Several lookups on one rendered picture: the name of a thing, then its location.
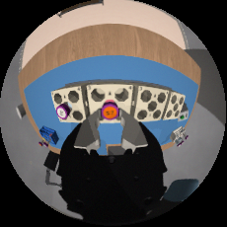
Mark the blue bench mat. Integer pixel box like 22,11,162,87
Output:
24,55,198,155

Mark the cream bucket adapter with holes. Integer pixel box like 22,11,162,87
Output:
128,82,169,121
51,82,91,122
87,81,133,123

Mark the white tube rack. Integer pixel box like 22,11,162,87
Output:
170,126,186,143

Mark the blue tube rack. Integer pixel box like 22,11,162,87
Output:
39,126,59,145

